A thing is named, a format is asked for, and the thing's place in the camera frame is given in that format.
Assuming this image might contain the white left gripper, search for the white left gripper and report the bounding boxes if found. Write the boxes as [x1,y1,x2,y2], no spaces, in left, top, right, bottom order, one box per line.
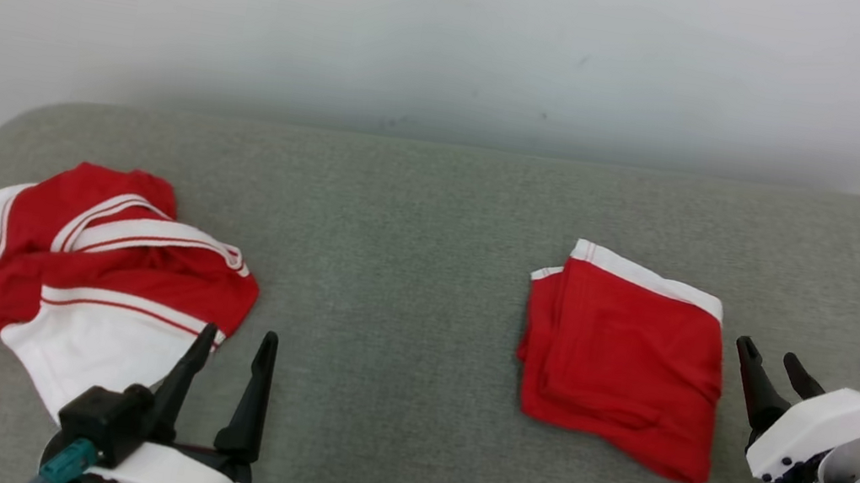
[91,309,287,483]

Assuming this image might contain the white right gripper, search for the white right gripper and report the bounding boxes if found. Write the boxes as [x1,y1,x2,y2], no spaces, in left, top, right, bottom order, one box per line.
[717,335,860,483]

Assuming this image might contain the red shorts white waistband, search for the red shorts white waistband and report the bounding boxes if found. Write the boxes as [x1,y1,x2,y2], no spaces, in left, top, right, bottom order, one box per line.
[500,232,743,483]

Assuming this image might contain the red white basketball jersey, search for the red white basketball jersey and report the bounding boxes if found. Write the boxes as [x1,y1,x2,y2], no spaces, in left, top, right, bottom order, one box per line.
[0,148,277,449]

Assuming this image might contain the grey fabric sofa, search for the grey fabric sofa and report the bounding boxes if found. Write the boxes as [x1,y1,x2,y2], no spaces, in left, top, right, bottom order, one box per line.
[0,67,860,483]

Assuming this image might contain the teal plug left camera cable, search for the teal plug left camera cable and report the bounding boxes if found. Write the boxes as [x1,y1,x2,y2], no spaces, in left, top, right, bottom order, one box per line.
[25,430,103,483]

